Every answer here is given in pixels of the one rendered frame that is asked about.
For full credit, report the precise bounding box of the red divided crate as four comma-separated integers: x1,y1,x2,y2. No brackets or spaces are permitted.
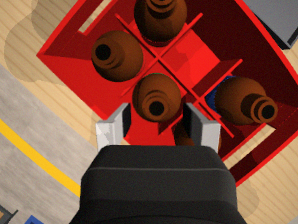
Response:
36,0,298,187

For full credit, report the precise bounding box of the brown bottle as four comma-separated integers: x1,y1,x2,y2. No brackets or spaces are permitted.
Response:
204,75,278,125
91,30,146,82
134,0,187,48
171,109,222,154
132,73,181,123

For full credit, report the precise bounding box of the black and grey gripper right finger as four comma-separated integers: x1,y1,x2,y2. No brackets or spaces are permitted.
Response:
182,103,221,153

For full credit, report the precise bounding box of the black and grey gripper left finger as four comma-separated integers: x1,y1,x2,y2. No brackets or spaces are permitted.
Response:
95,103,132,153

